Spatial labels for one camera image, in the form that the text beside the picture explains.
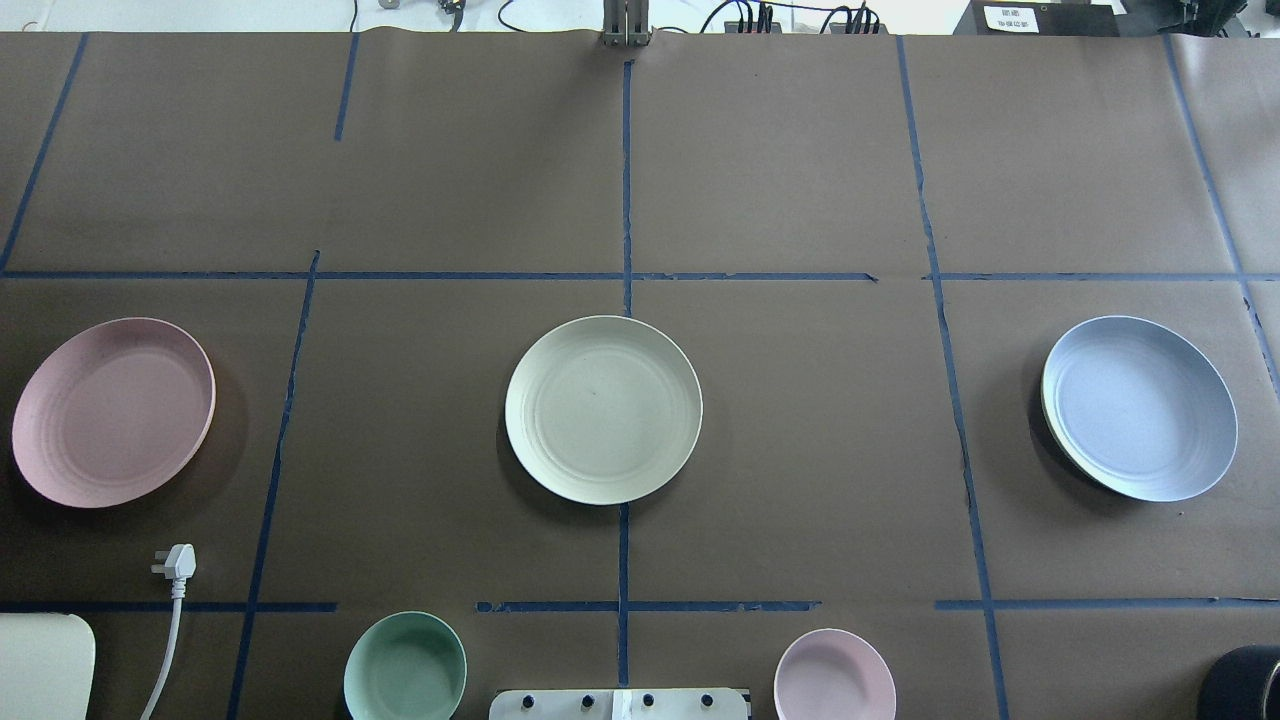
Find cream plate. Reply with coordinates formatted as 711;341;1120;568
503;315;704;506

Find grey aluminium post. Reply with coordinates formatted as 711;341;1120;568
600;0;653;47

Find pink plate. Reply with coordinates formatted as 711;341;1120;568
12;316;218;509

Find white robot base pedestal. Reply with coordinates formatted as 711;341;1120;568
488;687;753;719

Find green plate under blue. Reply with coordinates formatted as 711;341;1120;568
1029;369;1071;464

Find white power plug and cord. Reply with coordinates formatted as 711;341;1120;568
138;543;197;720

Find dark blue saucepan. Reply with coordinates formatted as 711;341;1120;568
1196;644;1279;719

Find pink bowl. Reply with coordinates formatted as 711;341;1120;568
773;628;899;719

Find white toaster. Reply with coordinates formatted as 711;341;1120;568
1;612;96;719

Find green bowl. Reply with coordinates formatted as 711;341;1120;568
343;611;468;719

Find black box with label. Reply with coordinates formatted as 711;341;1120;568
952;1;1120;37

